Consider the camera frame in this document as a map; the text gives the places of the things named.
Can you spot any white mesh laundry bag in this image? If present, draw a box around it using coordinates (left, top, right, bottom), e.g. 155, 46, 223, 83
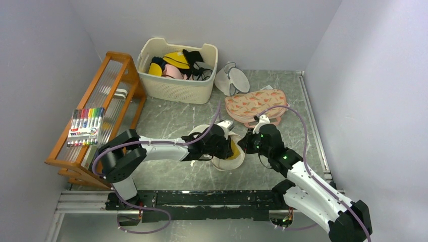
188, 124, 246, 171

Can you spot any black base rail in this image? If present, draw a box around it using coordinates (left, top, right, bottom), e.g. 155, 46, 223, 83
105, 190, 289, 223

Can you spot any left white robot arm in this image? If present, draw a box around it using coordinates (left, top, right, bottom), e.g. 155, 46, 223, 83
95, 124, 240, 210

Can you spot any yellow bra in bag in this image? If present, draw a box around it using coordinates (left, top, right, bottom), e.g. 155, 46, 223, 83
228, 140, 241, 160

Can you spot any black bra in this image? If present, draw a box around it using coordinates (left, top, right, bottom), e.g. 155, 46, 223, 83
189, 62, 213, 81

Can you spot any white blue-trimmed mesh bag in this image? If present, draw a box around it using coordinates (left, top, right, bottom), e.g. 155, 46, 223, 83
214, 62, 250, 96

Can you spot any pink garment in basket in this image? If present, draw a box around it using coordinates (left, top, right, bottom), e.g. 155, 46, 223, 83
161, 64, 189, 80

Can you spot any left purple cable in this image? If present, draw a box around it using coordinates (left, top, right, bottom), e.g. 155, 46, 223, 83
91, 101, 222, 177

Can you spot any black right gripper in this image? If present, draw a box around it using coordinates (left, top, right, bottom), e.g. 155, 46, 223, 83
238, 128, 272, 158

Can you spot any cream plastic laundry basket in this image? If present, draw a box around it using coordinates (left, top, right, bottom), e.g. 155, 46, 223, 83
136, 37, 218, 104

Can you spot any yellow garment in basket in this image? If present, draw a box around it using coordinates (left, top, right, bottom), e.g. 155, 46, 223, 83
148, 51, 190, 77

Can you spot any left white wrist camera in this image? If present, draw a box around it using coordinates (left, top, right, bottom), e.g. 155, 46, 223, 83
217, 120, 235, 139

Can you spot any black garment in basket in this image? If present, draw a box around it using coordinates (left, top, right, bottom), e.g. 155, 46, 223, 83
182, 49, 204, 67

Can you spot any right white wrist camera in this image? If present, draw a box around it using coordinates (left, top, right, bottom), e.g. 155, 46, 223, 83
252, 114, 271, 134

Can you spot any pink floral laundry bag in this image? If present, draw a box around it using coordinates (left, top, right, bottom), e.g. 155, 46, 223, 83
225, 89, 287, 128

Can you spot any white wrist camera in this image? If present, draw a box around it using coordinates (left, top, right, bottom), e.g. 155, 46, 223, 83
252, 114, 271, 134
217, 120, 235, 139

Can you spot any wooden rack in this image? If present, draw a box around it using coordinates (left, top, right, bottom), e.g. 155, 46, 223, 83
45, 51, 147, 189

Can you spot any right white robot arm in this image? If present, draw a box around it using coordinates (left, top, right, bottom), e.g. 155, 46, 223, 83
237, 124, 372, 241

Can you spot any coloured marker pen pack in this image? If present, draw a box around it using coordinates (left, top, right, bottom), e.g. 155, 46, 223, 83
66, 107, 105, 148

